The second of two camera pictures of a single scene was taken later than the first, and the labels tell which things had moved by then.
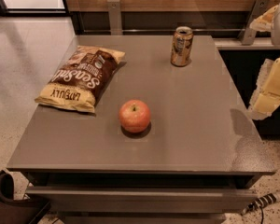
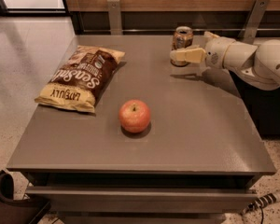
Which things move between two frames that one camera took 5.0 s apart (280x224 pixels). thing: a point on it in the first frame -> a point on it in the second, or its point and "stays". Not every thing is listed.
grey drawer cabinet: [170, 141] stays
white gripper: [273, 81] -> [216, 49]
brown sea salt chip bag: [81, 78] stays
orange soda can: [182, 45] stays
